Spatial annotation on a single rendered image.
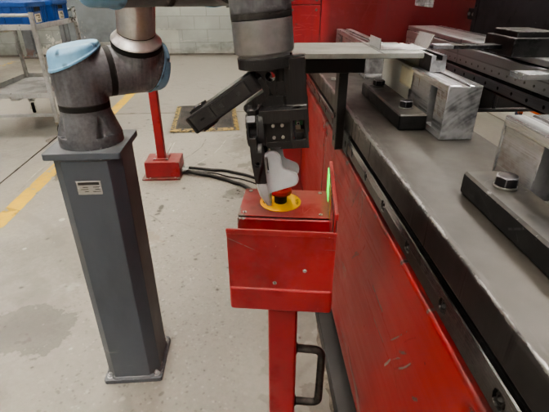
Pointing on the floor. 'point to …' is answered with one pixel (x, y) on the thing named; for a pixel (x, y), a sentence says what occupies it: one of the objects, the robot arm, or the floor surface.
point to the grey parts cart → (20, 85)
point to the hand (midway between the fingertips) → (264, 197)
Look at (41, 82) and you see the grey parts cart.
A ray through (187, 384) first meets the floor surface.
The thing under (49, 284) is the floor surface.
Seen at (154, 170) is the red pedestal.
